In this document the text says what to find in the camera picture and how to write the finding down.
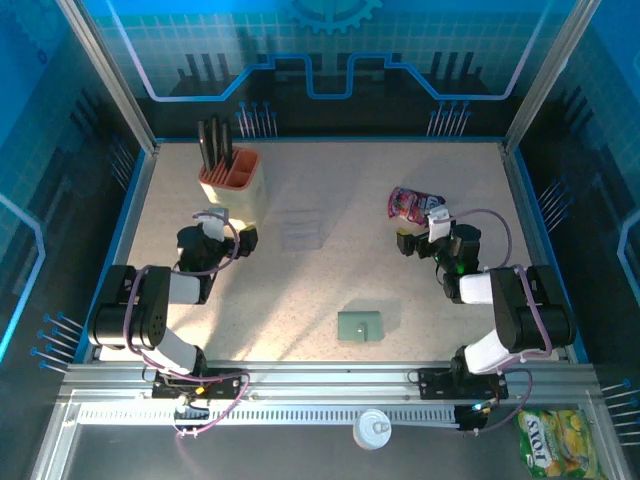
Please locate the red card packet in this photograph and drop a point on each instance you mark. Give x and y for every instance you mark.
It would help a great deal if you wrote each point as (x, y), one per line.
(302, 230)

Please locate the green card holder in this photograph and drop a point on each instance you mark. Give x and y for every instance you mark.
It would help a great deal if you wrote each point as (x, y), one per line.
(350, 322)

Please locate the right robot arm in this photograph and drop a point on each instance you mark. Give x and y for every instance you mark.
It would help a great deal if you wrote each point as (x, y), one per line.
(530, 310)

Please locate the purple candy bag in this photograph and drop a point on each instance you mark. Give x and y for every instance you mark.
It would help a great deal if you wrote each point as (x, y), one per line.
(407, 202)

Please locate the beige orange knife block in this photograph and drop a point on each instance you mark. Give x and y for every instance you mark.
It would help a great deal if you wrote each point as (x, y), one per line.
(235, 195)

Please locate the black electronics box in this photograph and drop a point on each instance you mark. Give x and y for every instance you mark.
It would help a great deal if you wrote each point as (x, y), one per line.
(472, 419)

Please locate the white tin can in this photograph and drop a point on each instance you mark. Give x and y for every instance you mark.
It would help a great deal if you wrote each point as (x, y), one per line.
(372, 429)

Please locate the yellow green candy bag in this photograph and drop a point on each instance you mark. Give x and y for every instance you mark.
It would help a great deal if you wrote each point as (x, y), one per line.
(555, 442)

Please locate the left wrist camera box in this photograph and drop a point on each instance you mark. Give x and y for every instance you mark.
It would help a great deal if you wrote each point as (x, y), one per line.
(215, 227)

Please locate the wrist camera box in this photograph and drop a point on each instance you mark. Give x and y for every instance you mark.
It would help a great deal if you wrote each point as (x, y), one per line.
(215, 227)
(439, 225)

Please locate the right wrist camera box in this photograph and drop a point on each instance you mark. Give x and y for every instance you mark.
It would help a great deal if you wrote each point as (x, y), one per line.
(439, 225)

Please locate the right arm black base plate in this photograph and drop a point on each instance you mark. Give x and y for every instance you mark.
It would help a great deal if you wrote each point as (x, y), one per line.
(435, 382)

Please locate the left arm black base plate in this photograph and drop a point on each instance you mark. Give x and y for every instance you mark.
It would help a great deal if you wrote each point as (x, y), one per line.
(225, 387)

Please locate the aluminium frame rail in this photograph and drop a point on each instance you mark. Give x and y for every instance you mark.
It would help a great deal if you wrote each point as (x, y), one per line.
(325, 380)

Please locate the aluminium frame post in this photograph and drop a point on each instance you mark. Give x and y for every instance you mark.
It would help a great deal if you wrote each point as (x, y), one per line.
(550, 75)
(111, 75)

